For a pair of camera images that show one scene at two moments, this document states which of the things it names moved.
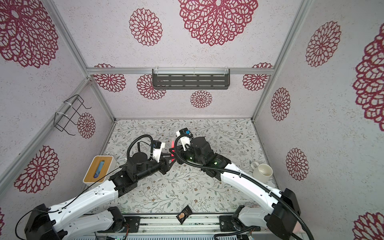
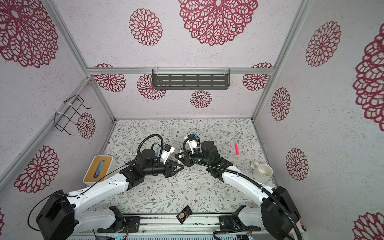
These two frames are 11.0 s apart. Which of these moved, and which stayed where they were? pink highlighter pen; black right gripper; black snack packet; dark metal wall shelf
Moved: pink highlighter pen
Stayed: black right gripper; dark metal wall shelf; black snack packet
